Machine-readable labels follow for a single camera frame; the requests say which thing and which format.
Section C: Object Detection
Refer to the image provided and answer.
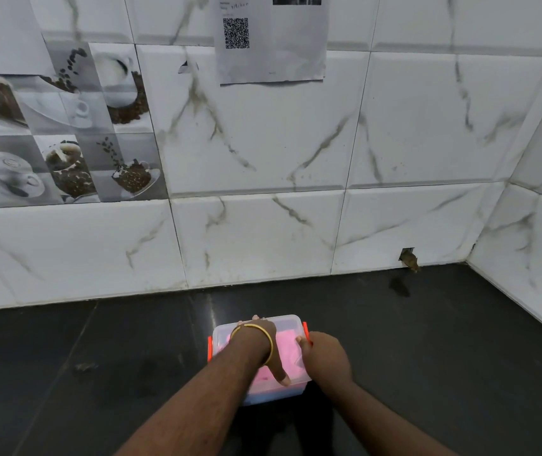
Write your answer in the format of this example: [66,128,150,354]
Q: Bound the clear plastic box orange clips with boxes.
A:
[207,314,313,406]

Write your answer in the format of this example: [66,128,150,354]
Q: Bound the person's left forearm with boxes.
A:
[115,326,272,456]

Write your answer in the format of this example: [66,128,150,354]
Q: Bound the person's left hand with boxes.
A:
[236,318,291,387]

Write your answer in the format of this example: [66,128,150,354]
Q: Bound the gold bangle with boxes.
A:
[229,323,274,366]

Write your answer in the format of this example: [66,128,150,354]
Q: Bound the person's right forearm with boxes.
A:
[321,377,459,456]

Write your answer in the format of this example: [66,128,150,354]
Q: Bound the person's right hand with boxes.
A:
[296,331,353,386]

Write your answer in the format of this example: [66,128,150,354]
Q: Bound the white paper sheet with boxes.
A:
[209,0,330,85]

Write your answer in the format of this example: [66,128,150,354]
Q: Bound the coffee picture tile panel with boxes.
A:
[0,41,169,210]

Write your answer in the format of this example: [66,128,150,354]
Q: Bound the pink powder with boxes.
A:
[219,330,306,386]

